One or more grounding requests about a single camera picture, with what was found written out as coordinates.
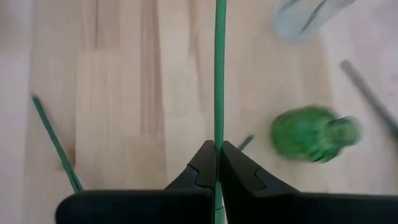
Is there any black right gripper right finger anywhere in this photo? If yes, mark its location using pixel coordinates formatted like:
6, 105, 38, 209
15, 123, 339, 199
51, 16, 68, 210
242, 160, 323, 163
221, 141, 398, 224

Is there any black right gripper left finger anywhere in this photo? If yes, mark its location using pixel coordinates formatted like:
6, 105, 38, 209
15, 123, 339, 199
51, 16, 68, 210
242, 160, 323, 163
55, 140, 216, 224

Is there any blue artificial flower bunch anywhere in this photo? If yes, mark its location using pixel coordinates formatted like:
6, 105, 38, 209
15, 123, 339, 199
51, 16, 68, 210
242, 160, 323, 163
30, 92, 85, 194
339, 59, 398, 139

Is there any green glass vase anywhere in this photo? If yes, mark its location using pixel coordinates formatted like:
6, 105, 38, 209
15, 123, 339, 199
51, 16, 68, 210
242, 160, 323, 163
271, 105, 364, 164

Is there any clear glass vase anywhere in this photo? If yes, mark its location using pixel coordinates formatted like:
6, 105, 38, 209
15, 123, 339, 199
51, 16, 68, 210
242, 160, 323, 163
272, 0, 359, 44

